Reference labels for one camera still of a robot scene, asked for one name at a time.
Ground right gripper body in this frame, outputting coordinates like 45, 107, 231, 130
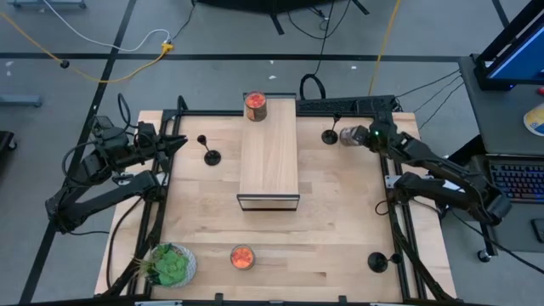
366, 119, 401, 154

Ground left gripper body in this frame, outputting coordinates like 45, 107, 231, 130
135, 122, 170, 160

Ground grey candle jar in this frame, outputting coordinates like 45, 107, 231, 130
338, 125, 370, 148

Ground black candlestick holder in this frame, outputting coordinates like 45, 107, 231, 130
366, 251, 403, 275
195, 133, 223, 167
320, 111, 343, 146

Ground orange candle jar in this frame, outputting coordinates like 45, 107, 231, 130
229, 243, 257, 272
243, 89, 269, 123

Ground black perforated bar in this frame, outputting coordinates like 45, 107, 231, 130
296, 94, 399, 116

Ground black perforated box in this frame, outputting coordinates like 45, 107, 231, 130
91, 115, 114, 133

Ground grey desk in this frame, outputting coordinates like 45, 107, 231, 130
457, 54, 544, 254

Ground succulent in white pot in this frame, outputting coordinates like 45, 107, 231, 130
133, 241, 198, 289

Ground grey floor foot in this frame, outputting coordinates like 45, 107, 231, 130
6, 0, 88, 10
0, 94, 43, 108

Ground backlit keyboard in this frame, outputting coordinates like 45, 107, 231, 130
488, 161, 544, 204

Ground black chair caster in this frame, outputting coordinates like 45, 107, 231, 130
0, 130, 19, 152

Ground yellow blue round plate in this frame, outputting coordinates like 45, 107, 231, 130
523, 101, 544, 138

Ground monitor with blue screen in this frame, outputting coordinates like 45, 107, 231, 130
473, 0, 544, 91

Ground black stand base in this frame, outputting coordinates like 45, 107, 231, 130
193, 0, 371, 37

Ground black table frame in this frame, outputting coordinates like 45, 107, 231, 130
100, 93, 459, 306

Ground thin black cable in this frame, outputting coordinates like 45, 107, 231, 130
411, 75, 463, 114
397, 68, 462, 99
418, 81, 465, 131

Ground black coiled floor cable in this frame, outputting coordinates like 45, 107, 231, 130
298, 0, 337, 101

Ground yellow hanging cable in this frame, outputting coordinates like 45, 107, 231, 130
367, 0, 403, 97

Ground yellow floor cable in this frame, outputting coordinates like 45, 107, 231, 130
0, 11, 175, 84

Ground black table cable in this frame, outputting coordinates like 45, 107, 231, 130
105, 195, 145, 291

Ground white floor cable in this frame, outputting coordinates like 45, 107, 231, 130
40, 0, 172, 53

